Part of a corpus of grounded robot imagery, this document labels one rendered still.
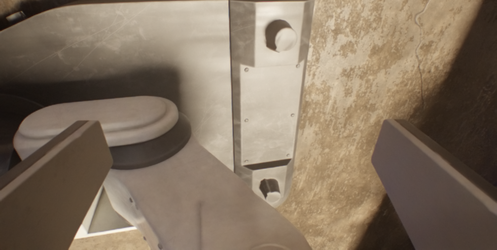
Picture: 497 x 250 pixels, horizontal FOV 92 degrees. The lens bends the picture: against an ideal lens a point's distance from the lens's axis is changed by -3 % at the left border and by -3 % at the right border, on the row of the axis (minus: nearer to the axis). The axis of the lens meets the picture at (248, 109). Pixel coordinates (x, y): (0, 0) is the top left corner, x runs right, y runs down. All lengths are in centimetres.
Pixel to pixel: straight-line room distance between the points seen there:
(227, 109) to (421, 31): 63
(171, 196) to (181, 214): 3
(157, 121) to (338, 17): 54
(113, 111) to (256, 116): 26
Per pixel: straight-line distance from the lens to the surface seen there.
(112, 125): 36
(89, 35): 48
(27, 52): 53
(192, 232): 27
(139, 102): 40
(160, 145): 35
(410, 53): 91
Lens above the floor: 61
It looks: 58 degrees down
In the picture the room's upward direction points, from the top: 157 degrees clockwise
